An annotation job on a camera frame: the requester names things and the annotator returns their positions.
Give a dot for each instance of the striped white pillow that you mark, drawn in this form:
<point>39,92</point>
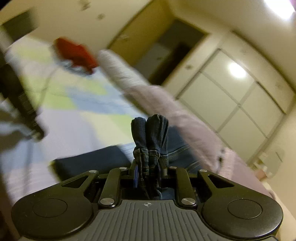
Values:
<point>120,69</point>

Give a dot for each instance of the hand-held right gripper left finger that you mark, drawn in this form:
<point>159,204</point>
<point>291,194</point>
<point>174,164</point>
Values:
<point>136,175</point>

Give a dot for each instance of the cream wardrobe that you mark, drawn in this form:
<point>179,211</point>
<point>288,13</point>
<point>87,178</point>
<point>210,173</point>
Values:
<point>231,104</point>

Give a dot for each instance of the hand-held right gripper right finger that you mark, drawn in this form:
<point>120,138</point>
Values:
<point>164,172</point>

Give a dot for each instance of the wooden door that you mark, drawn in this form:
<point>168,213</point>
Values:
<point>138,30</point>

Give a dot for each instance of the pink blanket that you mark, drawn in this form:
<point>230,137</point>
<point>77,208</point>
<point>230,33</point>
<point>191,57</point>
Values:
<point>185,111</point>

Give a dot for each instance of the blue denim jeans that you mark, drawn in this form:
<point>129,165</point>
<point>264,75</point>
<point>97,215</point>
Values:
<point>155,129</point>

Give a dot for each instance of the red garment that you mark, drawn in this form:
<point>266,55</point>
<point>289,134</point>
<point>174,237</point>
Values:
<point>74,52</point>

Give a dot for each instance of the white nightstand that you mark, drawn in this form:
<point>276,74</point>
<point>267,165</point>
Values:
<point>275,160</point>

